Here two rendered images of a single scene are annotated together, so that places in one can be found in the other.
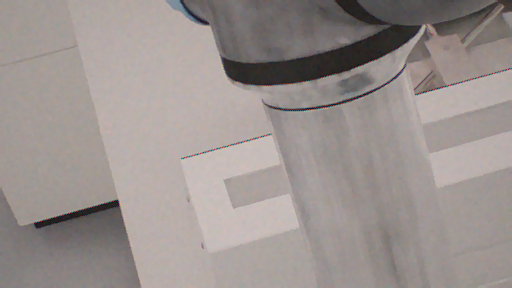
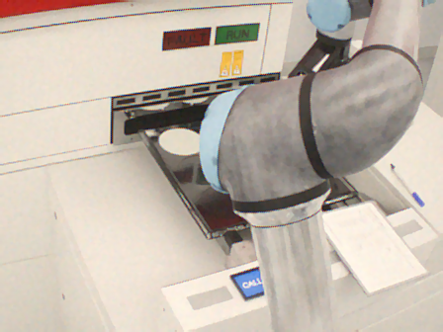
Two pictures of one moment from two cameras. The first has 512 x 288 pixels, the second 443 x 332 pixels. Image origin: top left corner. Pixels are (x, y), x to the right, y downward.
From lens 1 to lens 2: 0.23 m
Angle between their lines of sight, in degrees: 22
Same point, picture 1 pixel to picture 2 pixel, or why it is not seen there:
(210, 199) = (180, 306)
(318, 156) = (287, 249)
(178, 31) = (130, 235)
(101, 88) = (92, 263)
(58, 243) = not seen: outside the picture
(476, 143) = not seen: hidden behind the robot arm
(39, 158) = (22, 317)
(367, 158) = (310, 249)
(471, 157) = not seen: hidden behind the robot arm
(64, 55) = (43, 259)
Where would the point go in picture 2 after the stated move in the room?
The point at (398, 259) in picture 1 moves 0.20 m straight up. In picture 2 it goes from (320, 300) to (372, 164)
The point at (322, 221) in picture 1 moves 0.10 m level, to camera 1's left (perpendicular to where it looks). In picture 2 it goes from (285, 285) to (200, 294)
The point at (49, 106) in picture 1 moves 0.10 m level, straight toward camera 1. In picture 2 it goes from (31, 288) to (44, 313)
